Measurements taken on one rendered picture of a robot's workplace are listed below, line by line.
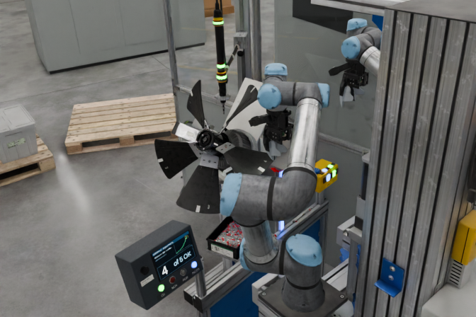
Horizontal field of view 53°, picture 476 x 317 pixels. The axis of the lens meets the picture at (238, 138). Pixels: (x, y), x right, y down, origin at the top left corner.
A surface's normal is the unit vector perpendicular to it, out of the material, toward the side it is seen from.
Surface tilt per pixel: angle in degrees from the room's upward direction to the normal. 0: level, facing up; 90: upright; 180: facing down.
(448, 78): 90
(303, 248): 7
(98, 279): 0
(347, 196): 90
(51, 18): 90
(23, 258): 0
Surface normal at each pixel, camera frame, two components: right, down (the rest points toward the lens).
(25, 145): 0.58, 0.44
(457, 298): -0.04, -0.88
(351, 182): -0.69, 0.36
